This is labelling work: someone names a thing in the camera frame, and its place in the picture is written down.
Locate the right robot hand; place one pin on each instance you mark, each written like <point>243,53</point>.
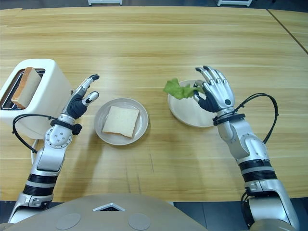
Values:
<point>217,92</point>

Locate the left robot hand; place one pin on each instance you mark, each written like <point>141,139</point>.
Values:
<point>76,106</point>

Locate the green lettuce leaf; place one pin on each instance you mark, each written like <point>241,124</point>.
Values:
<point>179,89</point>

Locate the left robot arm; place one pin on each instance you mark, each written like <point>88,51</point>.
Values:
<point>49,154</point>

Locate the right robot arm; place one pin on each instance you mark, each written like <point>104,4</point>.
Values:
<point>255,168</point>

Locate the cream toaster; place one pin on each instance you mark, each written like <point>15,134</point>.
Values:
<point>48,96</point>

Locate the white plate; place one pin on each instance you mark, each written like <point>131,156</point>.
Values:
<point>187,110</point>
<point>121,121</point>

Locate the bread slice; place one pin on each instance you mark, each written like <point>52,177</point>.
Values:
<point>121,121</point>
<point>26,87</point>

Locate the robot body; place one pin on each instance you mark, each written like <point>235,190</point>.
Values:
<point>108,214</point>

